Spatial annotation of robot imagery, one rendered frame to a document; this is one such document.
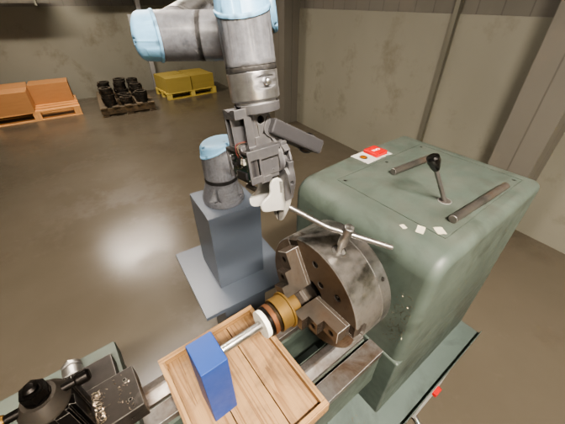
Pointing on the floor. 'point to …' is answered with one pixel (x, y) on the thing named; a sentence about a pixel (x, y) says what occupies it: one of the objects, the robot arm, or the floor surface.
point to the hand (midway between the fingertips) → (282, 211)
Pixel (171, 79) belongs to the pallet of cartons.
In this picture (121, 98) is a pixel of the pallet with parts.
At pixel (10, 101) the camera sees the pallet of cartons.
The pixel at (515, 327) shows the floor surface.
